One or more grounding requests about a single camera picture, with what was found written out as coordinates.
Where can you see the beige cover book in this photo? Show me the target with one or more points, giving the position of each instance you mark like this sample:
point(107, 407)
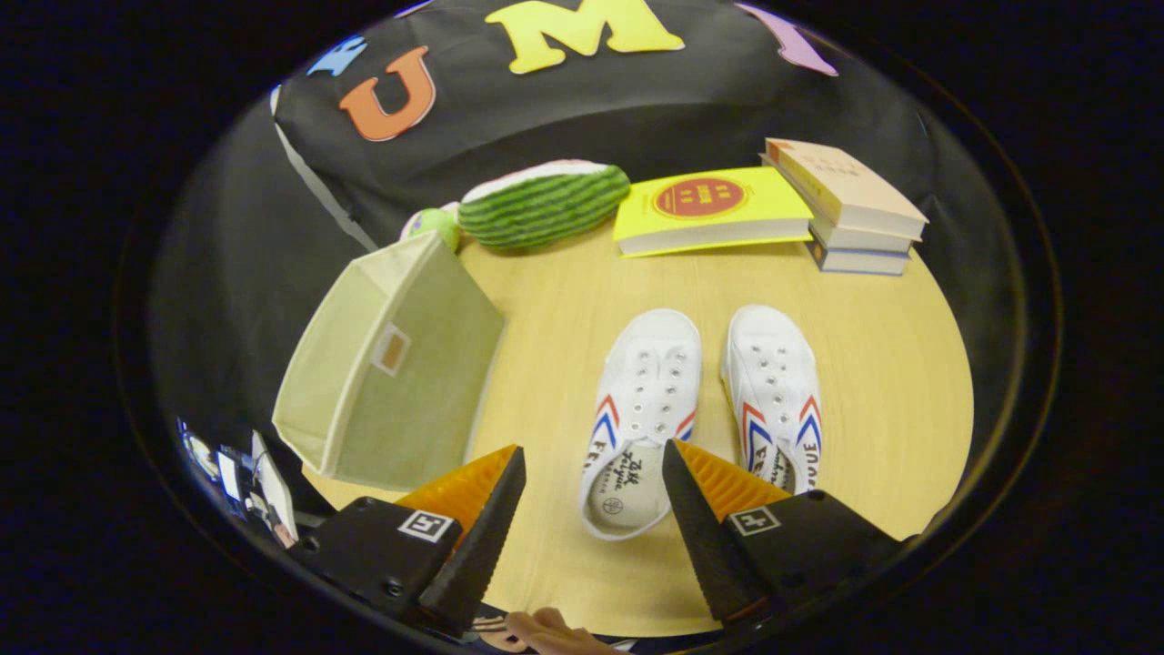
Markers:
point(846, 186)

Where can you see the white cover book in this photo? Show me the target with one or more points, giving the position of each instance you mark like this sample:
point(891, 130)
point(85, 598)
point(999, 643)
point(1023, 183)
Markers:
point(859, 240)

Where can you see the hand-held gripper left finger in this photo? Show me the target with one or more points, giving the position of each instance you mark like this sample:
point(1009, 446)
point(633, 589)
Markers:
point(473, 546)

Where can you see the watermelon slice plush toy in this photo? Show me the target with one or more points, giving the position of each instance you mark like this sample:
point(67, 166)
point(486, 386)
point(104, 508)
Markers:
point(541, 207)

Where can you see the yellow book with red label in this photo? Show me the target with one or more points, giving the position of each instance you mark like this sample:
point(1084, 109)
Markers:
point(709, 209)

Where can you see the white flat board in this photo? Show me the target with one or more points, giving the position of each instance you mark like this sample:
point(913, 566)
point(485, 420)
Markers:
point(275, 491)

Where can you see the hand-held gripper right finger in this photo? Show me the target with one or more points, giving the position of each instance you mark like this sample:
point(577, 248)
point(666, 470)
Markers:
point(705, 537)

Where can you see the black backdrop cloth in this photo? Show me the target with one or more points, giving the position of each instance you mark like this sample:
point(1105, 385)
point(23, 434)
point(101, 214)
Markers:
point(564, 114)

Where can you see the blue edged book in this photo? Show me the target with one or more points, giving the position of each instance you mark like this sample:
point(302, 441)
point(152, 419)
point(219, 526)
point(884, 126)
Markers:
point(859, 262)

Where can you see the beige fabric storage box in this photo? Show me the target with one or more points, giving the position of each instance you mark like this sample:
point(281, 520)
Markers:
point(409, 382)

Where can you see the green and pink plush toy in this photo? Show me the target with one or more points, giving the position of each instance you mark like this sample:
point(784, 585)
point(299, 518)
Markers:
point(435, 226)

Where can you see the white canvas shoe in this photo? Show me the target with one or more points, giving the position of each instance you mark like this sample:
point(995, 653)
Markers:
point(647, 382)
point(773, 373)

